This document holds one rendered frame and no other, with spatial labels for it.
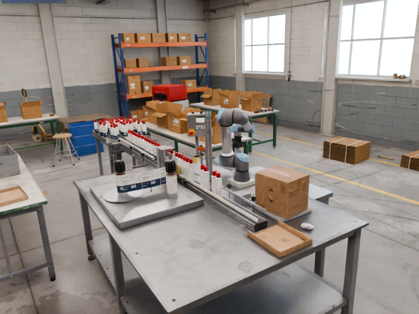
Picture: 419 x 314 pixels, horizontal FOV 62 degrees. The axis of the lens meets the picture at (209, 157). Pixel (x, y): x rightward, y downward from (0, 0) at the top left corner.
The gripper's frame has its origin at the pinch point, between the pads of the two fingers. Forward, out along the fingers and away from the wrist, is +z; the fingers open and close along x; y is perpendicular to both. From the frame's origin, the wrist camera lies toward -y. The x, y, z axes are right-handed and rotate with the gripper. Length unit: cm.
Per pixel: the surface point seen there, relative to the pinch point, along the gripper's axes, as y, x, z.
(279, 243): 116, -83, 15
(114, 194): -16, -125, 9
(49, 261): -72, -168, 78
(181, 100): -448, 275, 12
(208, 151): 16, -50, -17
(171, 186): 21, -95, 1
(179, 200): 29, -93, 10
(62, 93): -726, 90, -6
